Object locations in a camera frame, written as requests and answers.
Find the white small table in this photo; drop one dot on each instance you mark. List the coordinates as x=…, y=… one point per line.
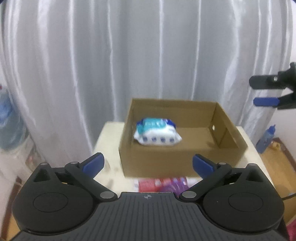
x=112, y=175

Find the brown cardboard box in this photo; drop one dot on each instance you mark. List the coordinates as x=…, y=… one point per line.
x=204, y=127

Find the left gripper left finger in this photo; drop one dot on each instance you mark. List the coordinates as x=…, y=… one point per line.
x=83, y=175

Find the large blue water jug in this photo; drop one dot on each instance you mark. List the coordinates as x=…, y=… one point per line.
x=13, y=129

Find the blue wet wipes pack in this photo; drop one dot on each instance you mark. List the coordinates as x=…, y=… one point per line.
x=156, y=132

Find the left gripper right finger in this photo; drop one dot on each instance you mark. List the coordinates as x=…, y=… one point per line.
x=212, y=175

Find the blue spray bottle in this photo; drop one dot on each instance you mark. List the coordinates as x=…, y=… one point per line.
x=265, y=140

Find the purple air freshener jar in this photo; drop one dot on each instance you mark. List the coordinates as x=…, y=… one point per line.
x=175, y=185

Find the grey satin curtain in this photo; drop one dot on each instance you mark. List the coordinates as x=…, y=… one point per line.
x=71, y=66

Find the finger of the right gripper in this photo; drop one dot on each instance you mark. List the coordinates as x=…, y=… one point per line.
x=264, y=82
x=266, y=101

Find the red toothpaste tube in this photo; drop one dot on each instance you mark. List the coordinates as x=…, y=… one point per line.
x=151, y=185

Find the small yellow floor object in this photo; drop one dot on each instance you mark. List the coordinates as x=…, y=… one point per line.
x=275, y=145

